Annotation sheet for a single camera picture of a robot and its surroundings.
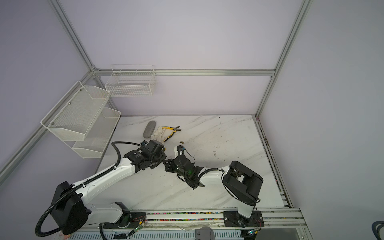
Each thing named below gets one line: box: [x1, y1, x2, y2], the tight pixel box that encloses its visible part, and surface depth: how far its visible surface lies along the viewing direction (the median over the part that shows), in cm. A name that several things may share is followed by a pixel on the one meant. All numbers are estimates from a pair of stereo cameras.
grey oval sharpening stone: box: [143, 120, 156, 139], surface depth 110 cm
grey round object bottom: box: [195, 226, 216, 240], surface depth 70 cm
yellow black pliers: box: [161, 125, 182, 142], surface depth 113 cm
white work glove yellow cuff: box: [150, 126, 173, 143], surface depth 110 cm
